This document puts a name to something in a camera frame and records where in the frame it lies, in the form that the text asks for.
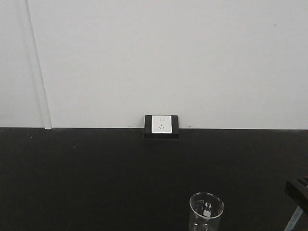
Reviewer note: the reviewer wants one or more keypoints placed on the clear glass beaker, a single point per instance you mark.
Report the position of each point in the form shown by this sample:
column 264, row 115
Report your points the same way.
column 206, row 210

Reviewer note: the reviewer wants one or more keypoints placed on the clear plastic pipette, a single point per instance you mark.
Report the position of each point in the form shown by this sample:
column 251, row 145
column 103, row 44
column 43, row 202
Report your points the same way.
column 294, row 219

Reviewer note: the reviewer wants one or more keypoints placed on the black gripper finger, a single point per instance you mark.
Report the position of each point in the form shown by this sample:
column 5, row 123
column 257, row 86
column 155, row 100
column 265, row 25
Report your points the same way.
column 297, row 189

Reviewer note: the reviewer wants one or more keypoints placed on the black socket mounting box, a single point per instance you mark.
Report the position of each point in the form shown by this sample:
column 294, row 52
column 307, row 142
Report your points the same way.
column 149, row 135

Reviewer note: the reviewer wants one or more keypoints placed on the white wall power socket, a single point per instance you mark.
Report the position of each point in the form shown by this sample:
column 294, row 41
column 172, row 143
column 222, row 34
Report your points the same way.
column 161, row 124

